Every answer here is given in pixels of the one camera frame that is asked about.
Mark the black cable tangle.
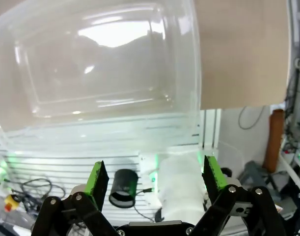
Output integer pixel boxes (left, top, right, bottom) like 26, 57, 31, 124
4, 177, 67, 212

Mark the yellow red emergency stop button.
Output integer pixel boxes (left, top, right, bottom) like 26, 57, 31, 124
3, 194, 21, 212

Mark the thin black plug cable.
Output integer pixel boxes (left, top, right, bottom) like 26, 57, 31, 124
133, 187, 161, 222

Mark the clear plastic bin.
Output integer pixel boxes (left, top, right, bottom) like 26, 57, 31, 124
0, 0, 202, 153

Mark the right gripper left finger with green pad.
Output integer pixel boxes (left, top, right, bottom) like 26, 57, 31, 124
31, 160, 118, 236

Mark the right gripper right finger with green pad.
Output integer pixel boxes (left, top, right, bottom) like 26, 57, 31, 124
191, 154, 288, 236

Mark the brown cardboard tube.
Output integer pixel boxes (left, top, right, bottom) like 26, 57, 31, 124
263, 108, 285, 173

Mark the black cylindrical tube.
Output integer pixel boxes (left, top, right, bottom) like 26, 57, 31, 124
108, 169, 139, 210

